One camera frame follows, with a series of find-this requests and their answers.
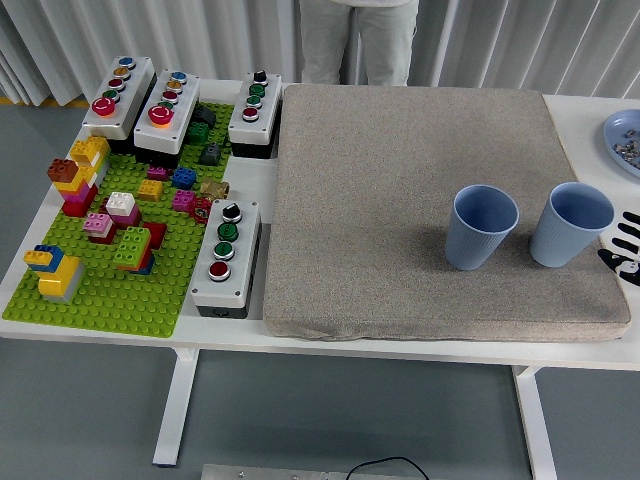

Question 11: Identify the red valve handwheel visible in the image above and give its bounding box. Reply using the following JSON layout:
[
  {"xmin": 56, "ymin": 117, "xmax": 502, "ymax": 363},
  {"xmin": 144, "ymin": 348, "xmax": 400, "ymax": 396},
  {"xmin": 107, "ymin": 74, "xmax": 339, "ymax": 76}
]
[{"xmin": 188, "ymin": 196, "xmax": 214, "ymax": 224}]

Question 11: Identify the five-button control box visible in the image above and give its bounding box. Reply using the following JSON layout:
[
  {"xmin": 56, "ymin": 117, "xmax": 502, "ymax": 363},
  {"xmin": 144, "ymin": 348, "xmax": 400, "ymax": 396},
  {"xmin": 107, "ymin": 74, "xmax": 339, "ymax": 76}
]
[
  {"xmin": 81, "ymin": 55, "xmax": 159, "ymax": 154},
  {"xmin": 133, "ymin": 69, "xmax": 202, "ymax": 169}
]

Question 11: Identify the white pleated curtain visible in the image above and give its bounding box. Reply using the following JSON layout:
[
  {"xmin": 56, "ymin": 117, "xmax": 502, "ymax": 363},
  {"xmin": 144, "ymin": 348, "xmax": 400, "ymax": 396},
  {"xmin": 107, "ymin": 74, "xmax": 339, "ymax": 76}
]
[{"xmin": 0, "ymin": 0, "xmax": 640, "ymax": 107}]

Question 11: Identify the yellow blue grey brick stack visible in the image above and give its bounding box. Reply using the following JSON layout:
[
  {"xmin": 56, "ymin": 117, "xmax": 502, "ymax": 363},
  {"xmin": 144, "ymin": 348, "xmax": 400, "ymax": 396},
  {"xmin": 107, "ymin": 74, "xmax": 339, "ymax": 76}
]
[{"xmin": 23, "ymin": 244, "xmax": 87, "ymax": 305}]

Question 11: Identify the grey-brown fabric mat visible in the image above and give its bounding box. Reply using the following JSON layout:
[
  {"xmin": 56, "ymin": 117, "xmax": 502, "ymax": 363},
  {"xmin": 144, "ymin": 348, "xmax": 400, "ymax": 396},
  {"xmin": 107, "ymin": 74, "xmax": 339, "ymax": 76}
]
[{"xmin": 260, "ymin": 83, "xmax": 632, "ymax": 344}]

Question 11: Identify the person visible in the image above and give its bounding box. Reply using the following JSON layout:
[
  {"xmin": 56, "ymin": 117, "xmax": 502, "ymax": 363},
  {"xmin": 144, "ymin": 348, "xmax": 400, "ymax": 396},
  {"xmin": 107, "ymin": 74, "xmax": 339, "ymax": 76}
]
[{"xmin": 298, "ymin": 0, "xmax": 420, "ymax": 87}]

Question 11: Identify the blue ribbed cup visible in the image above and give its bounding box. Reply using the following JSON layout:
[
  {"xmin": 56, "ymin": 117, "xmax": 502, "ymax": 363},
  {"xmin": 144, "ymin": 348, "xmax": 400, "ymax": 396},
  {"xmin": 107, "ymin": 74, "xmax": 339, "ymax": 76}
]
[
  {"xmin": 444, "ymin": 184, "xmax": 520, "ymax": 272},
  {"xmin": 529, "ymin": 181, "xmax": 616, "ymax": 269}
]

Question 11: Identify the brass valve fitting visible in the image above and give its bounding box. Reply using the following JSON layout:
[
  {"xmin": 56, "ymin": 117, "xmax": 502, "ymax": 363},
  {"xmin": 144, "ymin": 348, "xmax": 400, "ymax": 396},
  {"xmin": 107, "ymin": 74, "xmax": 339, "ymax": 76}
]
[{"xmin": 200, "ymin": 179, "xmax": 231, "ymax": 200}]

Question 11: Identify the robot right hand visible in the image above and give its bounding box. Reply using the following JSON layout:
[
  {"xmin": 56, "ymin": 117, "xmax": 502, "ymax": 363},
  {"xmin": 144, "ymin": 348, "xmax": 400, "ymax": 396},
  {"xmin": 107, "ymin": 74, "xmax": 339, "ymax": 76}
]
[{"xmin": 597, "ymin": 210, "xmax": 640, "ymax": 289}]

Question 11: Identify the green orange blue brick stack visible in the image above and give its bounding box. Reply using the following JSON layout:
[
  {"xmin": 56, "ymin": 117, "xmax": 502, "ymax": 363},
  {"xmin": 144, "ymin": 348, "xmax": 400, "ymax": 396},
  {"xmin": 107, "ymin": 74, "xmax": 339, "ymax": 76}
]
[{"xmin": 112, "ymin": 225, "xmax": 156, "ymax": 277}]

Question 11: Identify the green studded baseplate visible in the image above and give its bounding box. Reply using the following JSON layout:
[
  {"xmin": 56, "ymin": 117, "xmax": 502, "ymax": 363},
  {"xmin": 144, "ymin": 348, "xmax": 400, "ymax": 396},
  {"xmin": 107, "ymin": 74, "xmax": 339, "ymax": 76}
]
[{"xmin": 2, "ymin": 102, "xmax": 236, "ymax": 340}]

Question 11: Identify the pink white red brick stack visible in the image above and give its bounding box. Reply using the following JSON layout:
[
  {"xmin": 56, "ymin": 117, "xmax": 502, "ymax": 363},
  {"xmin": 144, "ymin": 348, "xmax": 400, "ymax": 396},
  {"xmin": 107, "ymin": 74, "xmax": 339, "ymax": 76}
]
[{"xmin": 82, "ymin": 211, "xmax": 119, "ymax": 245}]

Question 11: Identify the yellow brown red brick tower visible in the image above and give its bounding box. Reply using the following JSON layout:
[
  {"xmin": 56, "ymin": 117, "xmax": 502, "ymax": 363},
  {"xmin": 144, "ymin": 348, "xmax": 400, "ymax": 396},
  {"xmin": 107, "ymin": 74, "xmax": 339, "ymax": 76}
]
[{"xmin": 46, "ymin": 134, "xmax": 112, "ymax": 218}]

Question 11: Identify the four-button control box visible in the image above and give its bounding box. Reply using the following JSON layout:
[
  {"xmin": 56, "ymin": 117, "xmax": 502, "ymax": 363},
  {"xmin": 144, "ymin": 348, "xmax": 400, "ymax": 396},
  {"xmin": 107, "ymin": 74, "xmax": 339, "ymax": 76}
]
[
  {"xmin": 227, "ymin": 69, "xmax": 284, "ymax": 160},
  {"xmin": 190, "ymin": 198, "xmax": 263, "ymax": 320}
]

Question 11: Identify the white table leg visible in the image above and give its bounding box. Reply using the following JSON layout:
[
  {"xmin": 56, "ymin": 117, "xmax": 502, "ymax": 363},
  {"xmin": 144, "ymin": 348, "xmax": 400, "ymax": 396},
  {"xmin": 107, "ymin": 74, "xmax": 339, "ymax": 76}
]
[
  {"xmin": 512, "ymin": 365, "xmax": 558, "ymax": 480},
  {"xmin": 152, "ymin": 347, "xmax": 200, "ymax": 469}
]

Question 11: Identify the blue plate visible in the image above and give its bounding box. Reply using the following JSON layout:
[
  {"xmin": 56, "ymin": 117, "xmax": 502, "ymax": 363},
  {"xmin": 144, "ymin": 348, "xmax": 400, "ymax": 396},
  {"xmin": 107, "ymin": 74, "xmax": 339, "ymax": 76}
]
[{"xmin": 602, "ymin": 109, "xmax": 640, "ymax": 179}]

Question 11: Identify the dark green brick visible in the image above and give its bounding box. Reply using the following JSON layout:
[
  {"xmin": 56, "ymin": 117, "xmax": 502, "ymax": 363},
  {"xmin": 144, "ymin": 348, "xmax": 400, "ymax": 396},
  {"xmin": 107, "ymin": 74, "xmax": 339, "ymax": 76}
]
[{"xmin": 185, "ymin": 121, "xmax": 212, "ymax": 146}]

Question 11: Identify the black cable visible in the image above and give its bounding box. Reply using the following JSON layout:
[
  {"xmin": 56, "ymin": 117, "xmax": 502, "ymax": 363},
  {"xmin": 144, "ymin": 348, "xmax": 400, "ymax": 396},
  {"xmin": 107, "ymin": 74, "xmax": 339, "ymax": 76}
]
[{"xmin": 347, "ymin": 456, "xmax": 430, "ymax": 480}]

